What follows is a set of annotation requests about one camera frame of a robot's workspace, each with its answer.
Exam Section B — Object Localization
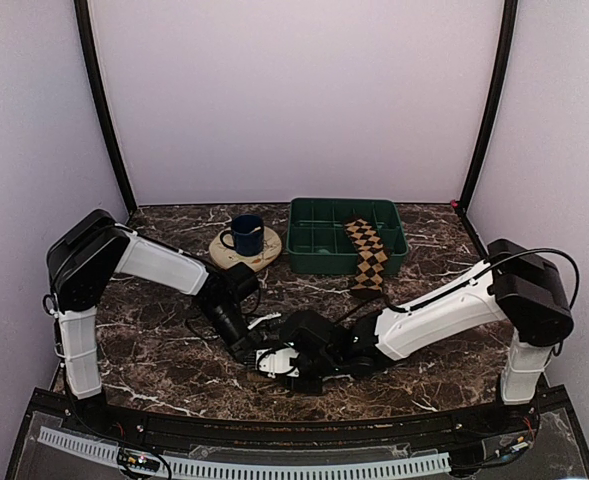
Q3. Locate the left black frame post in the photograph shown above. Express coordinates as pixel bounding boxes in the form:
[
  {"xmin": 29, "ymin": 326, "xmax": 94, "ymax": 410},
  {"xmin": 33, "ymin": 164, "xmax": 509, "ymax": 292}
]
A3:
[{"xmin": 73, "ymin": 0, "xmax": 138, "ymax": 215}]

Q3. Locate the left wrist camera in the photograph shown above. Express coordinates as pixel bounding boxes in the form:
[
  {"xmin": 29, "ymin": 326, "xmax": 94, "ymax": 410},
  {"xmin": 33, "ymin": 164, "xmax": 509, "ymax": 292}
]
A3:
[{"xmin": 247, "ymin": 312, "xmax": 282, "ymax": 331}]

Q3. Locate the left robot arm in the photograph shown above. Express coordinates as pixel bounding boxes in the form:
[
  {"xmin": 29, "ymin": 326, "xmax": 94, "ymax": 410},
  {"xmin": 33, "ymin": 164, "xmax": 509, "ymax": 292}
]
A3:
[{"xmin": 43, "ymin": 209, "xmax": 262, "ymax": 436}]

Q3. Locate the dark blue enamel mug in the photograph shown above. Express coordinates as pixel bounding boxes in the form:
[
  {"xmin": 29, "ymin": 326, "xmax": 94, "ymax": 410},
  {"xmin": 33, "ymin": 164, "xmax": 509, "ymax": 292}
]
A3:
[{"xmin": 219, "ymin": 214, "xmax": 265, "ymax": 257}]

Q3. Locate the white slotted cable duct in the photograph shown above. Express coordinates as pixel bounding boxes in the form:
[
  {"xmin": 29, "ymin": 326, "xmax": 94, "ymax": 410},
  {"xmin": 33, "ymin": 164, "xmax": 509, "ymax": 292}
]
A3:
[{"xmin": 37, "ymin": 425, "xmax": 453, "ymax": 477}]

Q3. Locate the right black frame post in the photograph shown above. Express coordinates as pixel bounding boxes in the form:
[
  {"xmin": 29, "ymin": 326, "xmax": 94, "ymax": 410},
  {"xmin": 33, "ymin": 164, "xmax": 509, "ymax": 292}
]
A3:
[{"xmin": 457, "ymin": 0, "xmax": 519, "ymax": 217}]

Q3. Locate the green divided plastic tray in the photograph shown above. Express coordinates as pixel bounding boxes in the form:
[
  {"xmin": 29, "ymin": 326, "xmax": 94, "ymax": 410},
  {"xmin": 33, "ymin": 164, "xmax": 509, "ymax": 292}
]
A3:
[{"xmin": 286, "ymin": 197, "xmax": 409, "ymax": 275}]

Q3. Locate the black front rail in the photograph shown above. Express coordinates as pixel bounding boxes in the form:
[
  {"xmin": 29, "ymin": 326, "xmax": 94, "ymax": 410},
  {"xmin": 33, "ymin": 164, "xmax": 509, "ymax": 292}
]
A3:
[{"xmin": 58, "ymin": 399, "xmax": 540, "ymax": 454}]

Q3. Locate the black frame post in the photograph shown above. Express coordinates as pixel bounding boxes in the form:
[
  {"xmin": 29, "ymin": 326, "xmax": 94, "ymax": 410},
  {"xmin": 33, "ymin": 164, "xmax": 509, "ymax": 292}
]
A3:
[
  {"xmin": 457, "ymin": 0, "xmax": 519, "ymax": 217},
  {"xmin": 73, "ymin": 0, "xmax": 138, "ymax": 215}
]

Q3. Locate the cream round coaster plate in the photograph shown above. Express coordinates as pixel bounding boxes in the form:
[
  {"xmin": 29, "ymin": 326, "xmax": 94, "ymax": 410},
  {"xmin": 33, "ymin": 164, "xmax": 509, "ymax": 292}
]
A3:
[{"xmin": 209, "ymin": 227, "xmax": 283, "ymax": 272}]

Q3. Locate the brown argyle sock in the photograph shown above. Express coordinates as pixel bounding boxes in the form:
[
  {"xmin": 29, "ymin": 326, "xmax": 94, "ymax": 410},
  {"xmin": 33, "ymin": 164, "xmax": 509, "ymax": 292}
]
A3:
[{"xmin": 344, "ymin": 216, "xmax": 389, "ymax": 300}]

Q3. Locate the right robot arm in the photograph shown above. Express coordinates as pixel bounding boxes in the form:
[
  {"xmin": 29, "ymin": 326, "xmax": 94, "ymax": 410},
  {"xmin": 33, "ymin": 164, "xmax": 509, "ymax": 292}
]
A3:
[{"xmin": 256, "ymin": 239, "xmax": 576, "ymax": 434}]

